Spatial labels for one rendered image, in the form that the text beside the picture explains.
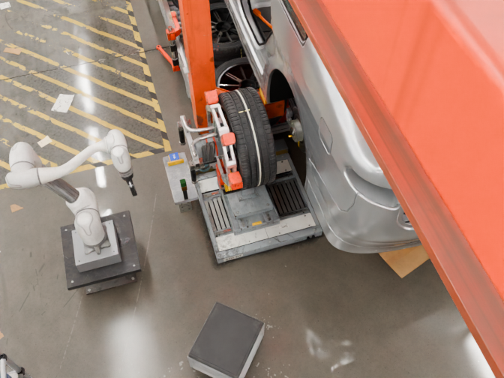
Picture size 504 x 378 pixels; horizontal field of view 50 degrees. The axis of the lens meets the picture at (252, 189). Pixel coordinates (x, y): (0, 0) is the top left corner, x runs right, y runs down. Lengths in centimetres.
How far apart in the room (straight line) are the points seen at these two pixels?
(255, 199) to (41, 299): 171
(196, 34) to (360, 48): 311
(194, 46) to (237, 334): 184
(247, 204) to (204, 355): 121
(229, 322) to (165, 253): 91
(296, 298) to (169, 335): 93
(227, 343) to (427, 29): 328
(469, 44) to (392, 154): 62
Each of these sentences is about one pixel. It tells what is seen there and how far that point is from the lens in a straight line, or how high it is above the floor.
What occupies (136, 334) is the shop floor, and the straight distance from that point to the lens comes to 398.
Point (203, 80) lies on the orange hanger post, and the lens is 375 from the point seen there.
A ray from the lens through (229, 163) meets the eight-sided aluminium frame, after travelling 339.
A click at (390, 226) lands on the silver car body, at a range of 293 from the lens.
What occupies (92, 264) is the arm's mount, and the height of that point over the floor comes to 37.
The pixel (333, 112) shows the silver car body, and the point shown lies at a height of 164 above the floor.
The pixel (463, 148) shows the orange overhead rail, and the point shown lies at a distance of 30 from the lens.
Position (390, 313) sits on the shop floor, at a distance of 407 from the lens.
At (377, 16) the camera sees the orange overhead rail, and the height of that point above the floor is 346.
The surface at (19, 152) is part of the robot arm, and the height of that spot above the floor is 119.
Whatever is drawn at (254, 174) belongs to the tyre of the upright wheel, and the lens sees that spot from 345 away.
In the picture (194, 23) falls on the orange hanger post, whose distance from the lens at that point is 343.
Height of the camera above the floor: 368
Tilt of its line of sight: 56 degrees down
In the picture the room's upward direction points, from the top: straight up
